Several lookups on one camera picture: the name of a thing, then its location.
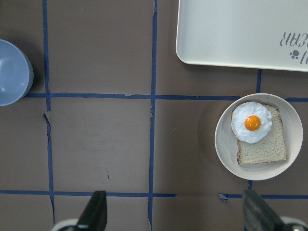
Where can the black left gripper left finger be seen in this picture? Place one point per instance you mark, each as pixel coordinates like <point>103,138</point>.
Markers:
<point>94,216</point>

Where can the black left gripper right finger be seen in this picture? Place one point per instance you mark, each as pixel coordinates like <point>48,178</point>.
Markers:
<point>258,216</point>

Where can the white round plate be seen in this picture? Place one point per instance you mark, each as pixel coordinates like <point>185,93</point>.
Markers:
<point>226,142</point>

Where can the bottom bread slice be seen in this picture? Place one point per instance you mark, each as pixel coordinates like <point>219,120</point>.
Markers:
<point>269,149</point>

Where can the fried egg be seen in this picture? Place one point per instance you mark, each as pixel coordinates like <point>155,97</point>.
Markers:
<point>251,122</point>

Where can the blue bowl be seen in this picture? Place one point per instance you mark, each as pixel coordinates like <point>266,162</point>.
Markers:
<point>16,73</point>

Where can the white bear tray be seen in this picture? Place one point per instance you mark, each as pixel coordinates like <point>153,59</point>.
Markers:
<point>266,34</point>

